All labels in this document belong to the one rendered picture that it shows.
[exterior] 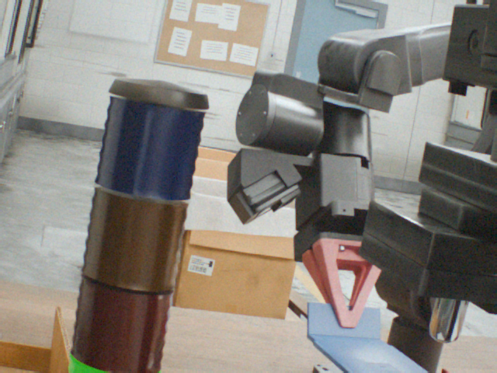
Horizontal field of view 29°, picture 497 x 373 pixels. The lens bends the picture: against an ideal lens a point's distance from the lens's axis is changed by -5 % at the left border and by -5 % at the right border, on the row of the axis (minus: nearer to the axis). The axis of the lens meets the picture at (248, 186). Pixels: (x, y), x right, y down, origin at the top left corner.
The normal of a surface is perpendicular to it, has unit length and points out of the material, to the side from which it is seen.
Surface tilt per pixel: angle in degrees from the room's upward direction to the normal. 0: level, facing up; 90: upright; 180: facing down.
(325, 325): 59
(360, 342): 1
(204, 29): 90
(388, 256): 90
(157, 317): 76
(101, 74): 90
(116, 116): 104
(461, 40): 90
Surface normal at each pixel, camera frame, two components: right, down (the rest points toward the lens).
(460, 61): -0.95, -0.14
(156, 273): 0.66, -0.03
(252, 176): 0.31, -0.36
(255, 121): -0.85, -0.21
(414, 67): 0.46, 0.25
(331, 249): 0.29, -0.01
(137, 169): -0.12, 0.34
